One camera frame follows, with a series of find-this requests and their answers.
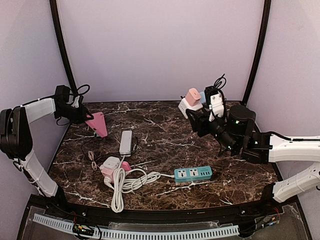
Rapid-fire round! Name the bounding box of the teal power strip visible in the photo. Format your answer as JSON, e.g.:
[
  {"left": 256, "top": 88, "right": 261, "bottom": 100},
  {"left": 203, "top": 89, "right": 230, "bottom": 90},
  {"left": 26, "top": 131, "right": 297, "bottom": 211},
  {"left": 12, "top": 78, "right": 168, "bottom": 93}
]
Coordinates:
[{"left": 174, "top": 166, "right": 213, "bottom": 183}]

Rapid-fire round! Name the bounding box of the right black frame post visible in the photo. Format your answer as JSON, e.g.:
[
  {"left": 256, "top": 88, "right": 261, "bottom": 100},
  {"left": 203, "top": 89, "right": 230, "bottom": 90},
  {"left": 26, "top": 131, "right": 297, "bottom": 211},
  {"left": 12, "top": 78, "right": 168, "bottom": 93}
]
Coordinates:
[{"left": 241, "top": 0, "right": 272, "bottom": 106}]

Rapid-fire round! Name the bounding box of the black frame post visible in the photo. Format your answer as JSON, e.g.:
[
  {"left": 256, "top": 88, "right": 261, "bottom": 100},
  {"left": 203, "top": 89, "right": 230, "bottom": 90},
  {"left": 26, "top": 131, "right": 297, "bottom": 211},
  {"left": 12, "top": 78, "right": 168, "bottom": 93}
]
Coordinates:
[
  {"left": 49, "top": 0, "right": 78, "bottom": 94},
  {"left": 241, "top": 0, "right": 272, "bottom": 106}
]

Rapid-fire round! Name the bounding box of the white bundled power cable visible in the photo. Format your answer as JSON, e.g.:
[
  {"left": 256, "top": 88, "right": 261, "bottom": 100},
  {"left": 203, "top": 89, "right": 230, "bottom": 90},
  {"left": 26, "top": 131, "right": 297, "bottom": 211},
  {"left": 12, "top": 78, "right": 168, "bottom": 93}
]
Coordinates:
[{"left": 102, "top": 149, "right": 176, "bottom": 214}]

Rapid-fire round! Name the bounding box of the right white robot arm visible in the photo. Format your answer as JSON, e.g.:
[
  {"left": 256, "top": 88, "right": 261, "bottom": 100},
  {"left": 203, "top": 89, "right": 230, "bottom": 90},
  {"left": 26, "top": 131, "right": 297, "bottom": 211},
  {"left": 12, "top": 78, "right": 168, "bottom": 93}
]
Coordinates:
[{"left": 186, "top": 105, "right": 320, "bottom": 203}]

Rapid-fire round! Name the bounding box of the pink charger plug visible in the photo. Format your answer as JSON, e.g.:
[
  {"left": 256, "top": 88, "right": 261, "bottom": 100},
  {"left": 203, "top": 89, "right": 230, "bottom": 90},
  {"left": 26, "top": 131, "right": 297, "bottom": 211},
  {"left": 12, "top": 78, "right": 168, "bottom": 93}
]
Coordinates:
[{"left": 185, "top": 88, "right": 201, "bottom": 107}]

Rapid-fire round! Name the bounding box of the white power strip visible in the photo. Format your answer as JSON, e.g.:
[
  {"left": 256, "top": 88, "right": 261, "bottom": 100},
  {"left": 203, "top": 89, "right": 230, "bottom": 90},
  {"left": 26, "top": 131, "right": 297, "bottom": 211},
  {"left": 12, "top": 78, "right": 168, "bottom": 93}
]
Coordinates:
[{"left": 119, "top": 130, "right": 133, "bottom": 157}]

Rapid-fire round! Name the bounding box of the white slotted cable duct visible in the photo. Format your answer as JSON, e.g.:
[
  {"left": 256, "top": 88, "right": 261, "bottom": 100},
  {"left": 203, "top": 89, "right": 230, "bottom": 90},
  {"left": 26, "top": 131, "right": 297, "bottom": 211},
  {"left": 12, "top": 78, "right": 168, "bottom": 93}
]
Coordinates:
[{"left": 32, "top": 213, "right": 240, "bottom": 240}]

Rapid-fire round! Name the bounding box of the light blue charger plug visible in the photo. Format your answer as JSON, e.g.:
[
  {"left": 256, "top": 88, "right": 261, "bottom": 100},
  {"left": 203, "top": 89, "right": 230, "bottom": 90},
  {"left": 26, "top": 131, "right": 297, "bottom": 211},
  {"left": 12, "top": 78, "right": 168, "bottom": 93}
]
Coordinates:
[{"left": 199, "top": 91, "right": 207, "bottom": 105}]

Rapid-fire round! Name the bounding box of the pink triangular power socket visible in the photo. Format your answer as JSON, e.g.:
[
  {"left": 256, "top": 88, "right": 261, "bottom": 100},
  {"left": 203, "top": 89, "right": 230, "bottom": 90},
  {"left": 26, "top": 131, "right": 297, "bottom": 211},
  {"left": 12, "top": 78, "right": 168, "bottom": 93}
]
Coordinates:
[{"left": 85, "top": 112, "right": 108, "bottom": 138}]

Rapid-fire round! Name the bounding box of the white and pink cube socket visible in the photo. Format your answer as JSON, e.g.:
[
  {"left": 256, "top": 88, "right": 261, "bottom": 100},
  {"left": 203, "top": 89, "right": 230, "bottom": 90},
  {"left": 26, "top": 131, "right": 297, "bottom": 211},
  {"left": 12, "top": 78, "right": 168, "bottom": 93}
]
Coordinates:
[{"left": 99, "top": 156, "right": 132, "bottom": 181}]

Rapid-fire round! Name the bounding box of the white cube socket adapter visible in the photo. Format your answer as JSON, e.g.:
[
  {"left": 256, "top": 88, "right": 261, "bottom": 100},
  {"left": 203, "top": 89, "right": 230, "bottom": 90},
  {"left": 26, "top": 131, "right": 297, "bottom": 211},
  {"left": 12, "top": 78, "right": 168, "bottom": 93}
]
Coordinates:
[{"left": 178, "top": 97, "right": 203, "bottom": 119}]

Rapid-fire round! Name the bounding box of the small circuit board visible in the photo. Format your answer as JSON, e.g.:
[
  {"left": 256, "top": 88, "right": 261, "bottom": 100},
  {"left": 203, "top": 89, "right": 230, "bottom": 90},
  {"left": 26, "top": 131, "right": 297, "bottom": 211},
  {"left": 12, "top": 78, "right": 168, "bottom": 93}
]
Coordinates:
[{"left": 72, "top": 224, "right": 95, "bottom": 236}]

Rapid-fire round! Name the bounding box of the left black frame post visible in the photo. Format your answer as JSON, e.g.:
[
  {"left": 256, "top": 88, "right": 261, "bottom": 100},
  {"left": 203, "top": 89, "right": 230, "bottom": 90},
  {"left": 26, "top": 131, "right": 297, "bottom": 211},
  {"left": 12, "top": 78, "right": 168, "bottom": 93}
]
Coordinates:
[{"left": 49, "top": 0, "right": 78, "bottom": 94}]

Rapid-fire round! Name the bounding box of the pink thin cable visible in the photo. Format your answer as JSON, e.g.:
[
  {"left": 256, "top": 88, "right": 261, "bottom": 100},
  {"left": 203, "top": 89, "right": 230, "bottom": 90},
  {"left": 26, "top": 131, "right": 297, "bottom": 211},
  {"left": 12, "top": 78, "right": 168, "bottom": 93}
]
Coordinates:
[{"left": 86, "top": 150, "right": 98, "bottom": 172}]

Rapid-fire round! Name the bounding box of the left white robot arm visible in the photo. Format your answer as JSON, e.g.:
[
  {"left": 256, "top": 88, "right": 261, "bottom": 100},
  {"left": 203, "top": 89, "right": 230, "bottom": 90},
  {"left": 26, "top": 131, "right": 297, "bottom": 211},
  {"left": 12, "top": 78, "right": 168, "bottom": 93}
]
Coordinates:
[{"left": 0, "top": 85, "right": 94, "bottom": 198}]

